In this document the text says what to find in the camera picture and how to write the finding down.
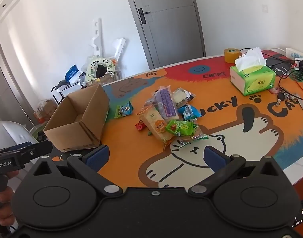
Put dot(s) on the blue plastic bag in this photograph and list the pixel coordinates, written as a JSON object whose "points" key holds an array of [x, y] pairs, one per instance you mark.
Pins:
{"points": [[71, 72]]}

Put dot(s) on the grey wardrobe door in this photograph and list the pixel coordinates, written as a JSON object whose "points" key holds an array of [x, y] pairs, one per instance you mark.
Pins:
{"points": [[7, 84]]}

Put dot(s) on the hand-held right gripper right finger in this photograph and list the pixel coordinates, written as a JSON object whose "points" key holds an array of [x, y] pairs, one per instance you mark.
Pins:
{"points": [[213, 159]]}

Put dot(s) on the bunch of keys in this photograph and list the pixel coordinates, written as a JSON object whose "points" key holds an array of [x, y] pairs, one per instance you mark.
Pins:
{"points": [[283, 98]]}

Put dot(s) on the short white foam board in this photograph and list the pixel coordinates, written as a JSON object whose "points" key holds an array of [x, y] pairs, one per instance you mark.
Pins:
{"points": [[118, 47]]}

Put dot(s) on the black shoe rack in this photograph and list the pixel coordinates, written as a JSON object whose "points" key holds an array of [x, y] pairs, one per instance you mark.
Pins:
{"points": [[64, 89]]}

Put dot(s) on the white power strip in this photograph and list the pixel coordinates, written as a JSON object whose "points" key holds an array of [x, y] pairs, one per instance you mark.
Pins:
{"points": [[296, 53]]}

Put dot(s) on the orange bread packet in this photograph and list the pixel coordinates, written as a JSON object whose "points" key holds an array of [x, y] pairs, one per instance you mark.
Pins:
{"points": [[156, 126]]}

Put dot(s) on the brown cardboard box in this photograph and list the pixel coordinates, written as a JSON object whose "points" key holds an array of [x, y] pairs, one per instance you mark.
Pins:
{"points": [[74, 111]]}

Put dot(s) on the white plastic brackets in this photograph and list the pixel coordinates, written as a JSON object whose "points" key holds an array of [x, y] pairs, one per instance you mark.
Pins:
{"points": [[97, 37]]}

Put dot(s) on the purple snack packet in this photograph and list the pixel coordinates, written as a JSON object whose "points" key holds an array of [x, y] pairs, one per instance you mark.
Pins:
{"points": [[166, 103]]}

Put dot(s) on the colourful cartoon table mat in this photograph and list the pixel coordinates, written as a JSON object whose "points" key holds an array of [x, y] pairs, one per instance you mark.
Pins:
{"points": [[124, 141]]}

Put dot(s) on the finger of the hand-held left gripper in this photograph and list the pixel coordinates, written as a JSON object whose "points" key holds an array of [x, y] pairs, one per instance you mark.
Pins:
{"points": [[37, 150]]}

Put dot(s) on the green tissue box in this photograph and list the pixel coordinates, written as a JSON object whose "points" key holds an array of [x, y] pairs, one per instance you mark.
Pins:
{"points": [[253, 78]]}

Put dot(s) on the white light switch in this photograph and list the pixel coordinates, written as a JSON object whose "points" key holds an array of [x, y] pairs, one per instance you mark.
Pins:
{"points": [[265, 8]]}

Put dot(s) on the white sandwich packet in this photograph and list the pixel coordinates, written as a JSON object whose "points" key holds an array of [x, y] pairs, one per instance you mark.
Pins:
{"points": [[182, 95]]}

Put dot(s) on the yellow tape roll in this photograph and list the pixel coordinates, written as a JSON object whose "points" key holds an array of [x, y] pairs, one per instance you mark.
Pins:
{"points": [[231, 55]]}

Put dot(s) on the green and blue snack packet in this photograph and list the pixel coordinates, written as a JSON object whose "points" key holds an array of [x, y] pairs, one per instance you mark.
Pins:
{"points": [[123, 110]]}

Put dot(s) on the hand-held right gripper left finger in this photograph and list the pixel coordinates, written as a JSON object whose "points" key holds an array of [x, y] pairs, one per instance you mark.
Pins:
{"points": [[98, 157]]}

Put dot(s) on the white chair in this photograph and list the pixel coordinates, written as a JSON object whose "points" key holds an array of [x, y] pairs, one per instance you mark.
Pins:
{"points": [[10, 135]]}

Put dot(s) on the taped cardboard box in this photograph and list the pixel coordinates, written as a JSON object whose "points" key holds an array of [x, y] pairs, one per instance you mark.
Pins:
{"points": [[106, 79]]}

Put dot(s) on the small cardboard box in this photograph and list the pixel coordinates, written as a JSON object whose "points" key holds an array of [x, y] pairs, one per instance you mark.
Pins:
{"points": [[48, 107]]}

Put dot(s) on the red snack packet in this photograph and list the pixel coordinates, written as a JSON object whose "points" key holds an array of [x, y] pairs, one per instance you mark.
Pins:
{"points": [[141, 125]]}

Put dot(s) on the clear bread packet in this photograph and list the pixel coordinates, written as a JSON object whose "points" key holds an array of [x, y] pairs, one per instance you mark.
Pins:
{"points": [[192, 138]]}

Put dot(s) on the bright green snack packet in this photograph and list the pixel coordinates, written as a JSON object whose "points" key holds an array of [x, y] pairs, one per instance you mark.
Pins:
{"points": [[180, 127]]}

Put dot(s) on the person's left hand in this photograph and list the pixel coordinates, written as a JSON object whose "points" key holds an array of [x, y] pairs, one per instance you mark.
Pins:
{"points": [[5, 194]]}

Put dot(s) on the black pouch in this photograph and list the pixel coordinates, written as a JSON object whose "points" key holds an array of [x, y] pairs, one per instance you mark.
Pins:
{"points": [[280, 65]]}

